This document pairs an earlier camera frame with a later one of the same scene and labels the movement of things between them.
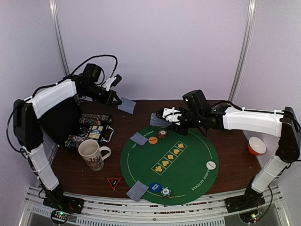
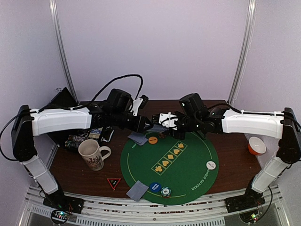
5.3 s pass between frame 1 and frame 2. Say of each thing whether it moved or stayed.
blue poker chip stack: stayed
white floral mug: stayed
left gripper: moved
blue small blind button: stayed
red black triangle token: stayed
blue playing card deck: moved
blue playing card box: stayed
